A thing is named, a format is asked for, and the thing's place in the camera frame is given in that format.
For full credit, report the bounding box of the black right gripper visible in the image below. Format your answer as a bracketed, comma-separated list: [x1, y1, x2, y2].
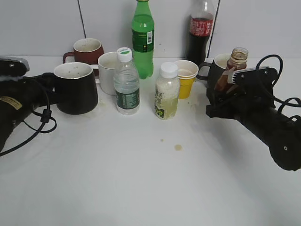
[206, 86, 275, 121]

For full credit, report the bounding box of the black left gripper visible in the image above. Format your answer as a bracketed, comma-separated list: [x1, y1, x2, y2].
[14, 73, 55, 113]

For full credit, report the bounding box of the black mug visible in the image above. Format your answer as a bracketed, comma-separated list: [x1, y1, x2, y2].
[54, 62, 98, 115]

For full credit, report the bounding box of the brown coffee bottle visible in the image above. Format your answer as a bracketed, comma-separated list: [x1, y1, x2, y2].
[214, 47, 248, 93]

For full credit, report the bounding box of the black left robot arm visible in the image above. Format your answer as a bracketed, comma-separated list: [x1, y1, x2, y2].
[0, 73, 57, 156]

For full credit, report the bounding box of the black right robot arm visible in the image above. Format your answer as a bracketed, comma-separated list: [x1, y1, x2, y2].
[206, 89, 301, 171]

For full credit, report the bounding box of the yellow paper cup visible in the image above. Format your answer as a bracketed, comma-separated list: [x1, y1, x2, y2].
[179, 77, 195, 99]

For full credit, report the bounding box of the white paper cup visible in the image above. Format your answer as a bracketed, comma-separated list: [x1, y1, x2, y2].
[174, 60, 199, 80]

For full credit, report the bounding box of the dark grey mug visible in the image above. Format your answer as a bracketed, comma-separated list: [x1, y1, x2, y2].
[196, 54, 230, 89]

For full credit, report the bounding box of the red-brown mug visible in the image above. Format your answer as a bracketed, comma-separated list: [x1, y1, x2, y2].
[63, 38, 104, 65]

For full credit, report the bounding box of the white mug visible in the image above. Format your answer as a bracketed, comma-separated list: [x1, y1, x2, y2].
[91, 52, 118, 96]

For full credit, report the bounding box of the pale yellow drink bottle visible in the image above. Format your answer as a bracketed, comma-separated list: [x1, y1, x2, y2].
[154, 62, 180, 120]

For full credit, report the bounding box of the clear water bottle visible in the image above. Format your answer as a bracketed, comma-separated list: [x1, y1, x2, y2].
[113, 47, 140, 115]

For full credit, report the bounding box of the cola bottle red label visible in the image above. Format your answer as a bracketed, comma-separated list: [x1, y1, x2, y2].
[186, 0, 214, 65]

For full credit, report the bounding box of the green soda bottle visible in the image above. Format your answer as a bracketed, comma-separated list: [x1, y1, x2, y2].
[131, 0, 155, 79]

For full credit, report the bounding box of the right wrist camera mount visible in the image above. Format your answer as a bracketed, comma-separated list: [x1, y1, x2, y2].
[229, 66, 277, 93]

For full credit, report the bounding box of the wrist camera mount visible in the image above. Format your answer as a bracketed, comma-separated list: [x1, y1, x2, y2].
[229, 66, 277, 93]
[0, 56, 30, 82]

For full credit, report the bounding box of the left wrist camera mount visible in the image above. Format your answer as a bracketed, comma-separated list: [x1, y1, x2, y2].
[0, 56, 30, 82]

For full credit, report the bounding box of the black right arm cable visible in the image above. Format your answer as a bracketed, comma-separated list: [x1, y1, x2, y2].
[255, 54, 301, 123]

